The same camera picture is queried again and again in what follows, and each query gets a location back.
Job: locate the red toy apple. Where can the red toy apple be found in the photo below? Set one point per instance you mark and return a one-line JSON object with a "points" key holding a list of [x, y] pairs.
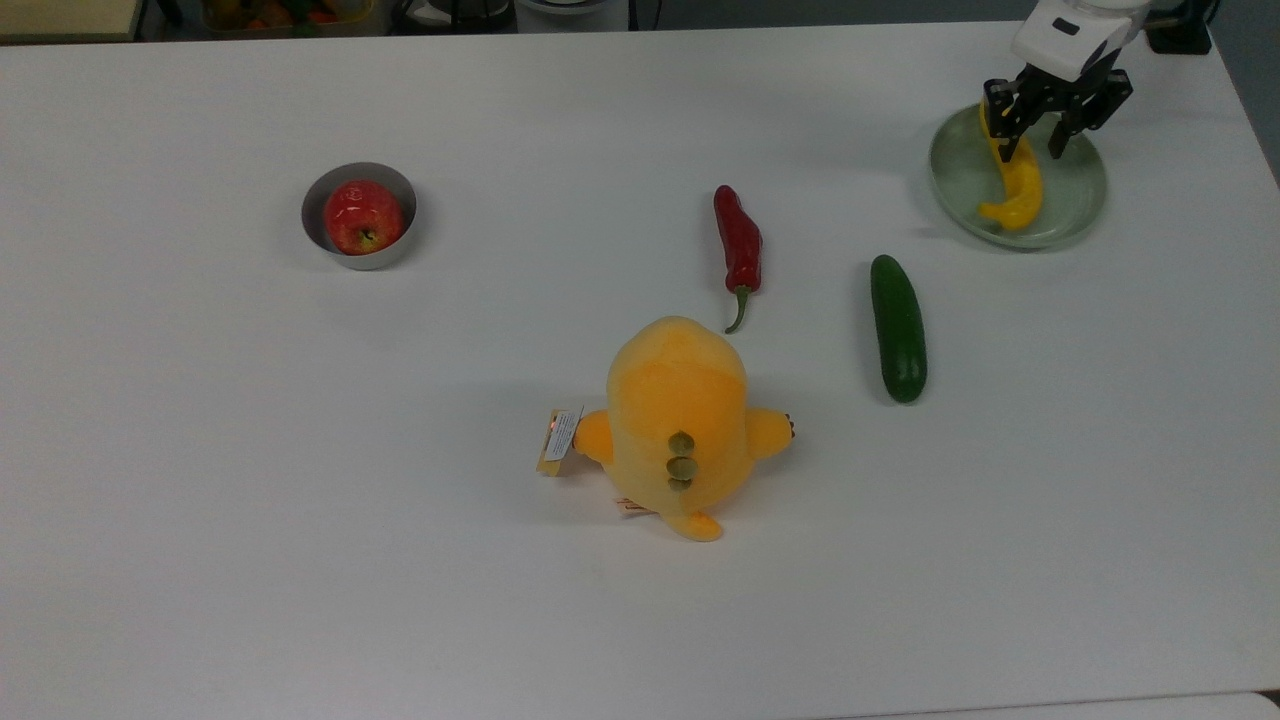
{"points": [[362, 215]]}

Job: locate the box of toy fruits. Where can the box of toy fruits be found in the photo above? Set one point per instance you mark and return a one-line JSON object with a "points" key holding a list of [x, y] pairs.
{"points": [[290, 12]]}

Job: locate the dark and white gripper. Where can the dark and white gripper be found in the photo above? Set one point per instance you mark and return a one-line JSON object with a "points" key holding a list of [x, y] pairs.
{"points": [[1070, 40]]}

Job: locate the green toy cucumber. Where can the green toy cucumber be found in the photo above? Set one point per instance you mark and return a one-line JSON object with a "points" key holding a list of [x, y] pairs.
{"points": [[898, 330]]}

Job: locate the yellow toy banana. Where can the yellow toy banana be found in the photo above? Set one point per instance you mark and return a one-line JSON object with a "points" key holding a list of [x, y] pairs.
{"points": [[1022, 190]]}

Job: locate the black table clamp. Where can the black table clamp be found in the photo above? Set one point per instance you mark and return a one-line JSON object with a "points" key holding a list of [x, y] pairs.
{"points": [[1180, 30]]}

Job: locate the red toy chili pepper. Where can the red toy chili pepper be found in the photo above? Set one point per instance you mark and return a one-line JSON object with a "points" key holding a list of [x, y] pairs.
{"points": [[740, 240]]}

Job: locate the wooden desk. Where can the wooden desk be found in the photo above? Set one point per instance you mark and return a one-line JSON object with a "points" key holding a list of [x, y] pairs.
{"points": [[65, 15]]}

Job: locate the pale green plastic plate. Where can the pale green plastic plate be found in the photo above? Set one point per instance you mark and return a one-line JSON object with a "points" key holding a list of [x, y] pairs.
{"points": [[1075, 195]]}

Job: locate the orange plush dinosaur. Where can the orange plush dinosaur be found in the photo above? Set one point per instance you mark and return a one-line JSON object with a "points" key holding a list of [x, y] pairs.
{"points": [[675, 410]]}

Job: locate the small metal bowl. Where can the small metal bowl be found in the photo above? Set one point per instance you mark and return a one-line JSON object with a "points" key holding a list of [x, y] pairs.
{"points": [[312, 235]]}

